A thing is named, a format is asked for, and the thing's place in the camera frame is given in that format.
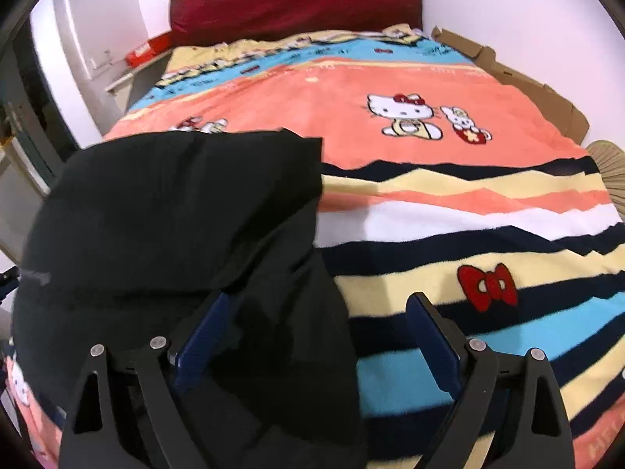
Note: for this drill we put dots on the dark green door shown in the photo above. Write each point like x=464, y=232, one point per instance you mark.
x=33, y=131

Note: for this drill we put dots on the brown cardboard sheet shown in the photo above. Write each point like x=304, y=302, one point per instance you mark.
x=556, y=109

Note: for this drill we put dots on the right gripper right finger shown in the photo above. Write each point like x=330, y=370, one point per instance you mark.
x=533, y=430

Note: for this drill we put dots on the black hooded jacket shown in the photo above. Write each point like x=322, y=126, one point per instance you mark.
x=138, y=232

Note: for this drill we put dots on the Hello Kitty striped blanket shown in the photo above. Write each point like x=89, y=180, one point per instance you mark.
x=436, y=179

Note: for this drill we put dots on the red box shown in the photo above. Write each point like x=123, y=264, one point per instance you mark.
x=149, y=50

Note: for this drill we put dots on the dark red headboard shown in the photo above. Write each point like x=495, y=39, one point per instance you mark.
x=207, y=22

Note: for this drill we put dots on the woven straw fan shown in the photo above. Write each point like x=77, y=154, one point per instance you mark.
x=610, y=160

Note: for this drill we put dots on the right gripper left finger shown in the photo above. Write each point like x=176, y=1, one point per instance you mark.
x=99, y=417

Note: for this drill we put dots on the white bedside shelf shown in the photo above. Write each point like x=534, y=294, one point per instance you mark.
x=134, y=84

